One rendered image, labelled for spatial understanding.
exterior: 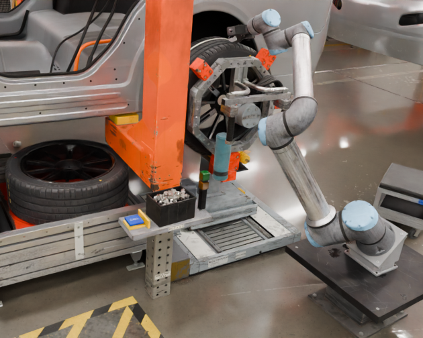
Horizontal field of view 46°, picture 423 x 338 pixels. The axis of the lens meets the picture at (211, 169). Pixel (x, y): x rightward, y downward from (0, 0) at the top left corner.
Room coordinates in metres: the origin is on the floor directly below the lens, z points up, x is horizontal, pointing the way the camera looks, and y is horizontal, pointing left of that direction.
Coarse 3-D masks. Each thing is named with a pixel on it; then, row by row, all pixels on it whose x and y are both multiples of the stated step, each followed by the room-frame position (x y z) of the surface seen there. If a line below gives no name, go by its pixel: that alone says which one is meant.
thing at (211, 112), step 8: (248, 72) 2.89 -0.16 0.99; (224, 80) 2.70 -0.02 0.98; (248, 80) 2.93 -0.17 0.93; (256, 80) 2.83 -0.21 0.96; (208, 88) 2.65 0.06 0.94; (224, 88) 2.71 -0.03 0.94; (216, 96) 2.68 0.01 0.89; (216, 104) 2.73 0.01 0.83; (256, 104) 2.84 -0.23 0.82; (208, 112) 2.66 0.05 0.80; (216, 112) 2.68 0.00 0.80; (200, 120) 2.63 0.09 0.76; (216, 120) 2.69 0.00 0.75; (224, 120) 2.73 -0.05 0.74; (200, 128) 2.87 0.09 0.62; (208, 128) 2.89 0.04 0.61; (216, 128) 2.88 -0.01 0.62; (224, 128) 2.87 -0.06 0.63; (240, 128) 2.82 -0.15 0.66; (248, 128) 2.79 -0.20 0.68; (208, 136) 2.67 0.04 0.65; (240, 136) 2.76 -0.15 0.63
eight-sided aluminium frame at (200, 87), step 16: (224, 64) 2.57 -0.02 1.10; (240, 64) 2.63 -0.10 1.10; (256, 64) 2.68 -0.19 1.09; (208, 80) 2.52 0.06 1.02; (192, 96) 2.50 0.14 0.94; (192, 112) 2.49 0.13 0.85; (272, 112) 2.77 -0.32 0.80; (192, 128) 2.48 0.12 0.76; (256, 128) 2.78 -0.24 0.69; (208, 144) 2.55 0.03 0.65; (240, 144) 2.67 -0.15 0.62
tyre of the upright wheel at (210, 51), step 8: (200, 40) 2.80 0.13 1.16; (216, 40) 2.78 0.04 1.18; (224, 40) 2.79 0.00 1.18; (192, 48) 2.73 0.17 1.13; (200, 48) 2.70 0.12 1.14; (208, 48) 2.68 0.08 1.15; (216, 48) 2.65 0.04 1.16; (224, 48) 2.67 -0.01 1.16; (232, 48) 2.69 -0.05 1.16; (240, 48) 2.72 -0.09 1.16; (248, 48) 2.76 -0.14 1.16; (192, 56) 2.65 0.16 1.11; (200, 56) 2.62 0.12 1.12; (208, 56) 2.61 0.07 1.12; (216, 56) 2.64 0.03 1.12; (224, 56) 2.67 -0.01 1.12; (232, 56) 2.70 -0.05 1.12; (240, 56) 2.73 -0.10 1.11; (208, 64) 2.61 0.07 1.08; (192, 72) 2.56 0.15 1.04; (192, 80) 2.56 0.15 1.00; (192, 136) 2.58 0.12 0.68; (192, 144) 2.58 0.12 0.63; (200, 144) 2.61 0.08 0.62; (200, 152) 2.62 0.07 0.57; (208, 152) 2.64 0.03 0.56
